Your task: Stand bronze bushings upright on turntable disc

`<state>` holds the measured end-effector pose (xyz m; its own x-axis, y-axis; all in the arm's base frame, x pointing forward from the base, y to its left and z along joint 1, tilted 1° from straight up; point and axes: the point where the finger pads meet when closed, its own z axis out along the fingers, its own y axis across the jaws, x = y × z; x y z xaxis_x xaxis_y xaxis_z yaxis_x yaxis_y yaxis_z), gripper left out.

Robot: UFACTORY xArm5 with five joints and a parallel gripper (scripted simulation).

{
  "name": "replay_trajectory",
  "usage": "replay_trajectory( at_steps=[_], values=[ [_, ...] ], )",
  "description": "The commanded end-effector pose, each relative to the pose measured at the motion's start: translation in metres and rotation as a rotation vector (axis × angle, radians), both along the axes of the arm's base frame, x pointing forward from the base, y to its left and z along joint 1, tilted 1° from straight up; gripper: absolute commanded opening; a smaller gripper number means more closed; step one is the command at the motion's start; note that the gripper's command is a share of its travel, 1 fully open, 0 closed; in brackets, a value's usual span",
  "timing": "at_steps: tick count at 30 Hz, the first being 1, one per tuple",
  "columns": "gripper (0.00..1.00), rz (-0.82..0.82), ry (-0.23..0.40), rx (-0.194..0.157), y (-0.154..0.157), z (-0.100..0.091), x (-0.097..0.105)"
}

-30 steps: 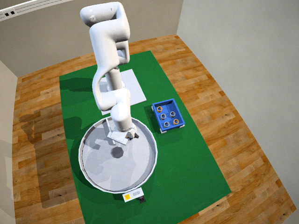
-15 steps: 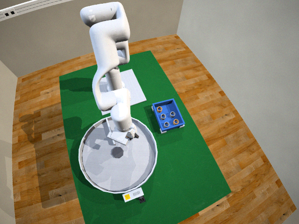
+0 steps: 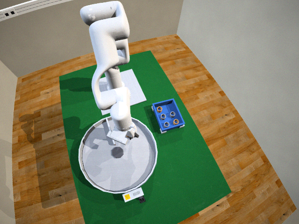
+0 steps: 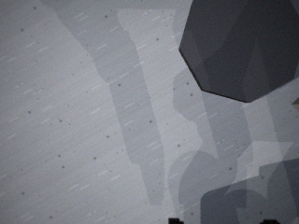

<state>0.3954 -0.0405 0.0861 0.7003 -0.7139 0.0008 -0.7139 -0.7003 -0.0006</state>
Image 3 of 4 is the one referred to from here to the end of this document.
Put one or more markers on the blue crate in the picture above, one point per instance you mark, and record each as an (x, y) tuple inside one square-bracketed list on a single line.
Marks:
[(168, 106)]

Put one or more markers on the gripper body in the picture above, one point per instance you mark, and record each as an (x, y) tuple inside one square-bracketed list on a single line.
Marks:
[(131, 132)]

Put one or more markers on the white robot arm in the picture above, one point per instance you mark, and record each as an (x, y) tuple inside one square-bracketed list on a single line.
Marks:
[(109, 30)]

